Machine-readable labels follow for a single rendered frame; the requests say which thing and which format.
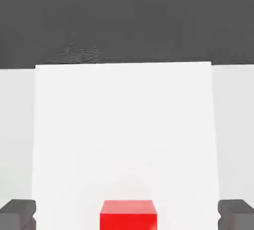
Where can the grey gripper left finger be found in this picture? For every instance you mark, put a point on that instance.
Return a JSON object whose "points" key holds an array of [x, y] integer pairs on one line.
{"points": [[16, 215]]}

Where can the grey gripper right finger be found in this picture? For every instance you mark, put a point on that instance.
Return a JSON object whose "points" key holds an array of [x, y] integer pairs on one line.
{"points": [[237, 215]]}

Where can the small red cube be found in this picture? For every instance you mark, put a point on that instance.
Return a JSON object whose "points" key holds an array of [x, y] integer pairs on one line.
{"points": [[128, 217]]}

